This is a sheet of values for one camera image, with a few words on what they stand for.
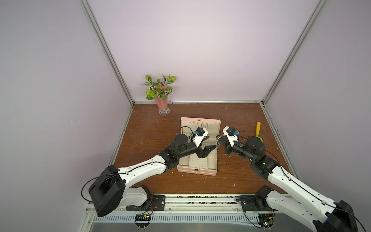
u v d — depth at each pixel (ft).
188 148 2.04
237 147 2.07
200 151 2.09
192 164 2.60
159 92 2.88
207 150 2.11
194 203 2.45
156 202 2.41
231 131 1.94
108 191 1.35
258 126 3.37
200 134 2.02
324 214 1.30
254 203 2.28
